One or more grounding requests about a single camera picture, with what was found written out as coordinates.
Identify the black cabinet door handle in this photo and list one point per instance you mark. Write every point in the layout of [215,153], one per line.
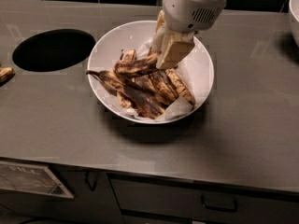
[91,180]

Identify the framed sign on cabinet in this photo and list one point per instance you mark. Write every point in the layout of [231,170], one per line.
[32,178]

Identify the banana at left edge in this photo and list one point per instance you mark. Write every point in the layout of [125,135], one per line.
[5,74]

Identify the black drawer handle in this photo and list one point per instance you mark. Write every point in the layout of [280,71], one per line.
[220,203]

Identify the spotted banana across top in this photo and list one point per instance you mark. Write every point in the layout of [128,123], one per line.
[137,68]

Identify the small banana at left back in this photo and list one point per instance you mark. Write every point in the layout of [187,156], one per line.
[129,56]

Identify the grey cabinet drawer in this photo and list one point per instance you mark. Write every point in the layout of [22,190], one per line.
[183,200]

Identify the dark long front banana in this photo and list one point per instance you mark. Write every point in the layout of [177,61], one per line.
[144,101]

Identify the white ceramic bowl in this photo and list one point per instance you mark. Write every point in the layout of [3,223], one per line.
[133,35]

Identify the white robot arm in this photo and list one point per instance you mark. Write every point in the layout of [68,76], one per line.
[177,23]

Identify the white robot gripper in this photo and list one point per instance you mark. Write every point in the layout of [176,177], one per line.
[190,11]

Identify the round black counter hole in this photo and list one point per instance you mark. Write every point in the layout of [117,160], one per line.
[53,50]

